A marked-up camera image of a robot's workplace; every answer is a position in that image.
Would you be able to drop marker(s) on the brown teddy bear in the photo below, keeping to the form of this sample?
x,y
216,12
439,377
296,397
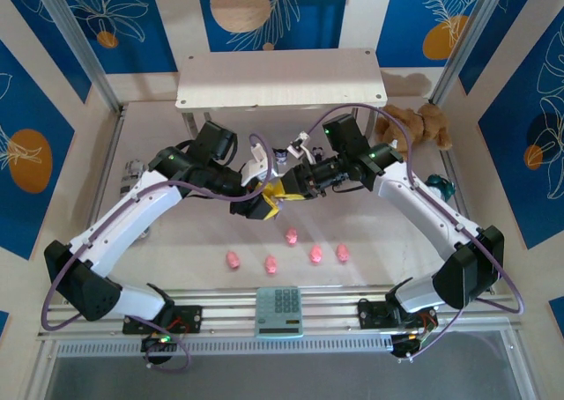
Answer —
x,y
410,127

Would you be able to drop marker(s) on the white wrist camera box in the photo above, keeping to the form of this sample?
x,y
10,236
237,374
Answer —
x,y
299,146
257,171

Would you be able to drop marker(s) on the grey metal panel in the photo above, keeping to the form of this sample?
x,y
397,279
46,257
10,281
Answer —
x,y
282,378

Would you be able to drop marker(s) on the black hooded figurine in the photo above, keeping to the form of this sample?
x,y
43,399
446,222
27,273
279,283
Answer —
x,y
280,154

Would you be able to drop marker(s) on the silver toy car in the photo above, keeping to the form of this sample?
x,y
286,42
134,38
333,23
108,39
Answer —
x,y
132,173

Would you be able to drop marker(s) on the aluminium frame post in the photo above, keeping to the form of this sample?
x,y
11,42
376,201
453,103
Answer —
x,y
80,43
465,43

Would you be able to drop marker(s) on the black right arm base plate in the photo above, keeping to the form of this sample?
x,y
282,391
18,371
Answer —
x,y
372,314

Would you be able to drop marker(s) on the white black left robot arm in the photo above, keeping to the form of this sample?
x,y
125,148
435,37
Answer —
x,y
123,215

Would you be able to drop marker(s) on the green alarm clock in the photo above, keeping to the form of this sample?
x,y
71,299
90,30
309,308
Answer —
x,y
440,186

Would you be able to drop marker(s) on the mint green calculator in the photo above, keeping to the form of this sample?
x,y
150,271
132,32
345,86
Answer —
x,y
279,312

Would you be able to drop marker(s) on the black controller board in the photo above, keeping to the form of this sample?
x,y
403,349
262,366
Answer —
x,y
154,345
405,346

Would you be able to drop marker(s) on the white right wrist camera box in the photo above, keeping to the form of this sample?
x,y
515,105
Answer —
x,y
299,146

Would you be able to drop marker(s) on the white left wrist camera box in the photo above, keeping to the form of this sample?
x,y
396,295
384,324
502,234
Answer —
x,y
257,171

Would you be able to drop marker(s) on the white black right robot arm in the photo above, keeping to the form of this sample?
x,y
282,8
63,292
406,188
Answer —
x,y
423,210

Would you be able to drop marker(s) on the white two-tier shelf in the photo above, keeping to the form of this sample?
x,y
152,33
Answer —
x,y
282,78

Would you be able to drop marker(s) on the pink plastic pig toy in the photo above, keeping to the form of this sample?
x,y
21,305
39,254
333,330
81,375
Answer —
x,y
232,261
343,252
291,237
316,253
271,265

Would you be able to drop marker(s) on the aluminium rail base frame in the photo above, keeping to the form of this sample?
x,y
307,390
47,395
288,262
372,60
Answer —
x,y
330,305

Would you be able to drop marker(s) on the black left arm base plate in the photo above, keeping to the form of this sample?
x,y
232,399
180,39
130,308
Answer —
x,y
189,318

